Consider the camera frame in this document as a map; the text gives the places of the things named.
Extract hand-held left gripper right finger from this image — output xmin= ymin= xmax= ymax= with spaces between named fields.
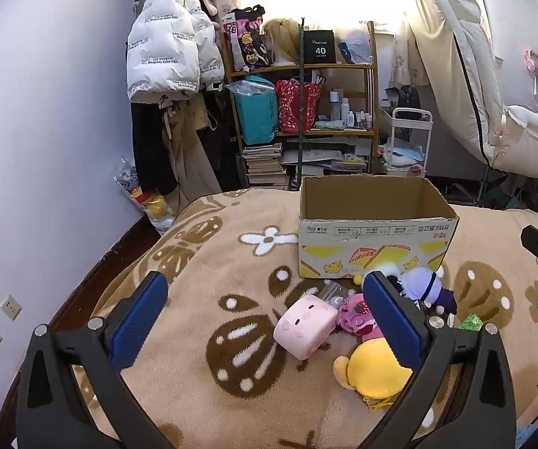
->
xmin=361 ymin=270 xmax=517 ymax=449

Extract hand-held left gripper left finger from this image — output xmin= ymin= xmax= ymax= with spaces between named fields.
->
xmin=15 ymin=271 xmax=176 ymax=449

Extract pink strawberry bear plush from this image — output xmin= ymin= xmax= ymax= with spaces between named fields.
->
xmin=336 ymin=292 xmax=386 ymax=342

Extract white-haired plush doll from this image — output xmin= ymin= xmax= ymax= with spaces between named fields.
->
xmin=383 ymin=266 xmax=458 ymax=316

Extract yellow plush toy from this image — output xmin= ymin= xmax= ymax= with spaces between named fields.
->
xmin=333 ymin=337 xmax=415 ymax=412

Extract green packet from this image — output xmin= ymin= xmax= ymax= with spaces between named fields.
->
xmin=456 ymin=312 xmax=485 ymax=331

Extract printed cardboard box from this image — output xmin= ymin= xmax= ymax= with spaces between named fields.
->
xmin=298 ymin=175 xmax=460 ymax=281

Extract pink cube pig plush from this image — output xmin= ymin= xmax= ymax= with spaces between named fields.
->
xmin=273 ymin=296 xmax=339 ymax=361

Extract clear plastic packet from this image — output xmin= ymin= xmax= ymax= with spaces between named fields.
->
xmin=313 ymin=281 xmax=349 ymax=307

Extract clear bag with yellow contents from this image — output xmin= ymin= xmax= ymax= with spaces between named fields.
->
xmin=114 ymin=156 xmax=176 ymax=235

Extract pink desk fan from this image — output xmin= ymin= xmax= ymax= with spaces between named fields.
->
xmin=524 ymin=49 xmax=538 ymax=113

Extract beige hanging trousers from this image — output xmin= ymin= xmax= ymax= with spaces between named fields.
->
xmin=161 ymin=94 xmax=223 ymax=216

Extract white trolley cart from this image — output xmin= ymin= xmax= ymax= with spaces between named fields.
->
xmin=379 ymin=107 xmax=433 ymax=178

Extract white padded chair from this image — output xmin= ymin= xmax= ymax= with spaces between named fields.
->
xmin=409 ymin=0 xmax=538 ymax=183

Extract black hanging garment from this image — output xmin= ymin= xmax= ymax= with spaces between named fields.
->
xmin=131 ymin=100 xmax=178 ymax=196

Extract pile of papers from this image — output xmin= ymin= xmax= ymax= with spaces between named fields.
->
xmin=281 ymin=138 xmax=373 ymax=178

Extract dark hanging clothes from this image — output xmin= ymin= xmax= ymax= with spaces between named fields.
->
xmin=204 ymin=89 xmax=242 ymax=192

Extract stack of books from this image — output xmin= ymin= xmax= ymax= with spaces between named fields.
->
xmin=242 ymin=143 xmax=289 ymax=190

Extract black bag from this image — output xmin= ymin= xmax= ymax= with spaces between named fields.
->
xmin=383 ymin=85 xmax=422 ymax=113

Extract group of small cosmetic bottles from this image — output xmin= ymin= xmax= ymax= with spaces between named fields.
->
xmin=329 ymin=91 xmax=373 ymax=129

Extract red patterned bag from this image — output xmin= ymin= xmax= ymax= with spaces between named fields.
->
xmin=275 ymin=79 xmax=324 ymax=133

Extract teal bag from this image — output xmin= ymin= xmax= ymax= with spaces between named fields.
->
xmin=230 ymin=75 xmax=280 ymax=146

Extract green pole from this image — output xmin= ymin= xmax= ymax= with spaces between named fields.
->
xmin=296 ymin=18 xmax=308 ymax=192

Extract wooden shelf rack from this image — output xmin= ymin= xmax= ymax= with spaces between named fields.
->
xmin=222 ymin=21 xmax=379 ymax=192

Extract white puffer jacket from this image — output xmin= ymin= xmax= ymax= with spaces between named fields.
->
xmin=126 ymin=0 xmax=225 ymax=103

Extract white plastic bag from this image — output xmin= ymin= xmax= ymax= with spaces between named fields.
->
xmin=337 ymin=25 xmax=373 ymax=64

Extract black box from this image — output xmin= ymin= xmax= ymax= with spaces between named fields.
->
xmin=303 ymin=30 xmax=336 ymax=63

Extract patterned tote bag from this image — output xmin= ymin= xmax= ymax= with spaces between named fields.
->
xmin=222 ymin=4 xmax=274 ymax=73

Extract blonde wig on head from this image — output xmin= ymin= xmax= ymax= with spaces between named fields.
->
xmin=262 ymin=18 xmax=302 ymax=66

